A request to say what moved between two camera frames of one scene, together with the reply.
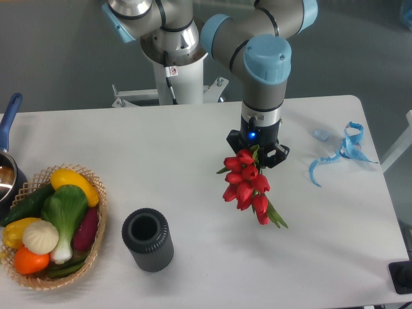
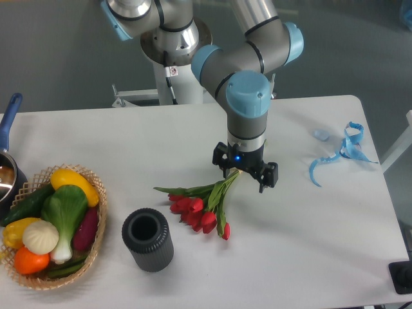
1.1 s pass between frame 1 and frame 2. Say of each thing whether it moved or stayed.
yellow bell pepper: stayed
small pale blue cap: stayed
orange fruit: stayed
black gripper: moved
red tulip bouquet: moved
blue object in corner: stayed
